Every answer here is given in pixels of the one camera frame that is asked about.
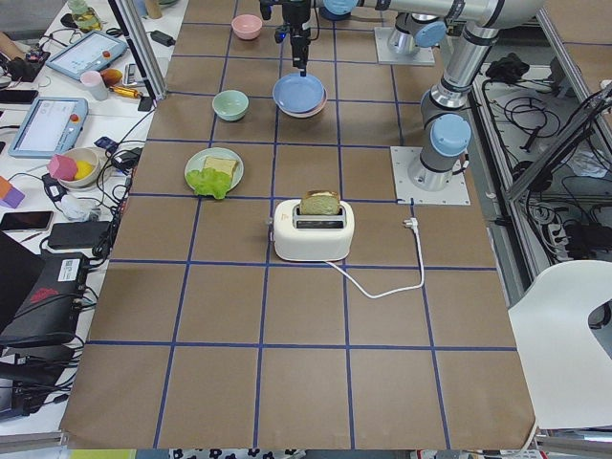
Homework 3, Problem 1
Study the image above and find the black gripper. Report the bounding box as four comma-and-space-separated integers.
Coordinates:
274, 0, 314, 77

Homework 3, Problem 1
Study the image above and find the blue plate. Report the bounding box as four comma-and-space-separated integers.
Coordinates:
273, 73, 324, 113

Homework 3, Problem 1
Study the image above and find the pink plate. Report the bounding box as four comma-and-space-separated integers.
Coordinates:
280, 91, 327, 119

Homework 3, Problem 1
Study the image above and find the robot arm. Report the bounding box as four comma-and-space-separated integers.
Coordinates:
259, 0, 315, 77
315, 1, 543, 191

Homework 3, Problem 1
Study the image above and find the pink bowl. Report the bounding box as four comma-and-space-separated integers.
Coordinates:
231, 14, 263, 40

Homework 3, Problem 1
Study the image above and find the green bowl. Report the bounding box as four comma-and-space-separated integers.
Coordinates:
212, 90, 250, 121

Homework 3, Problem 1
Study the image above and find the bread slice on plate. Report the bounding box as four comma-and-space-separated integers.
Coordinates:
204, 156, 238, 178

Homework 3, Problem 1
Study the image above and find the bread slice in toaster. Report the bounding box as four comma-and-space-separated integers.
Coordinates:
299, 190, 340, 215

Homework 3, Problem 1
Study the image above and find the green plate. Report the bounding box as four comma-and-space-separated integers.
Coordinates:
185, 147, 244, 191

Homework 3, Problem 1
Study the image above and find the black power adapter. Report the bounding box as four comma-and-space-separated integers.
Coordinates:
149, 31, 176, 47

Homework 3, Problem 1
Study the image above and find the green lettuce leaf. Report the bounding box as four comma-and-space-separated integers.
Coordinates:
186, 167, 232, 200

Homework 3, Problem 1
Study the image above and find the white toaster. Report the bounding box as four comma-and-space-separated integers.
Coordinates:
272, 199, 355, 262

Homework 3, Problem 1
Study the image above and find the pink cup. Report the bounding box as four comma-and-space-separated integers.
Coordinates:
79, 71, 109, 101

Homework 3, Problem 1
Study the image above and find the teach pendant tablet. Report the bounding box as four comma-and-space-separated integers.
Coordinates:
8, 97, 89, 159
46, 31, 127, 80

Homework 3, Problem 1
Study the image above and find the beige bowl with toys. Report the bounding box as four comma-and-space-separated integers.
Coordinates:
47, 146, 105, 189

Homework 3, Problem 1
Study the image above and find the white chair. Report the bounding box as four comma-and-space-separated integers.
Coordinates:
510, 260, 611, 429

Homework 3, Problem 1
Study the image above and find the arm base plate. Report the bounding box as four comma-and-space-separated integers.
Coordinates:
374, 27, 435, 67
390, 146, 470, 206

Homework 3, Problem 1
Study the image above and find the white toaster power cable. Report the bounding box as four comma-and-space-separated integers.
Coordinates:
324, 217, 426, 301

